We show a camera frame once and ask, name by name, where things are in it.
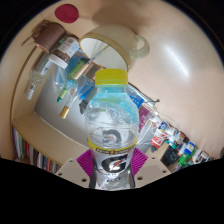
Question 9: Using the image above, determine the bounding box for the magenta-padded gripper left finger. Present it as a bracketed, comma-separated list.
[54, 148, 98, 190]

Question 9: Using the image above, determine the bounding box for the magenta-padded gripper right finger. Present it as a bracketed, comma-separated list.
[128, 147, 173, 190]

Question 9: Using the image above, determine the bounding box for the clear drink bottle yellow cap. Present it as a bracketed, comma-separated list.
[84, 68, 140, 192]

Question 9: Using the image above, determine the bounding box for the red and white canister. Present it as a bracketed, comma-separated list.
[149, 128, 167, 149]

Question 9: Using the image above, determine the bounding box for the green jar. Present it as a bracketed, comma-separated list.
[178, 151, 193, 168]

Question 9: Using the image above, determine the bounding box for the wooden shelf unit with books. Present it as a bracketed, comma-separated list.
[11, 111, 89, 174]

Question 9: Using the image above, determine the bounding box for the white desk lamp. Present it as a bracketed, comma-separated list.
[134, 111, 161, 148]

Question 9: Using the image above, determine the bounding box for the small blue white bottle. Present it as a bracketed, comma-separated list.
[184, 141, 198, 156]

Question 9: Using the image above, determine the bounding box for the magenta pouch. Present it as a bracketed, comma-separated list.
[138, 104, 152, 133]

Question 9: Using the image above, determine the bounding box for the blue and white box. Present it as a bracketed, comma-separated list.
[126, 83, 146, 111]

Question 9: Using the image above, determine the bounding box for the clear bottle green cap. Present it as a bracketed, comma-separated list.
[56, 58, 89, 104]

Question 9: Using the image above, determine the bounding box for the tall clear glass bottle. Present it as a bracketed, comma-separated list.
[26, 51, 56, 101]

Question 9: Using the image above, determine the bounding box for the brown jar white lid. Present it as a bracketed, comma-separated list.
[48, 35, 80, 70]

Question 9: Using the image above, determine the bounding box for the light stirring spoon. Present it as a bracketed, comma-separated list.
[89, 44, 111, 63]

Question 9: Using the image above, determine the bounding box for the brown cup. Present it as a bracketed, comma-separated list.
[21, 20, 67, 53]

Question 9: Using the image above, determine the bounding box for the cream ceramic mug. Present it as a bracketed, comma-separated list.
[78, 24, 151, 73]

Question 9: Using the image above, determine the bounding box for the flat round red coaster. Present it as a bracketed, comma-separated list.
[54, 3, 80, 24]

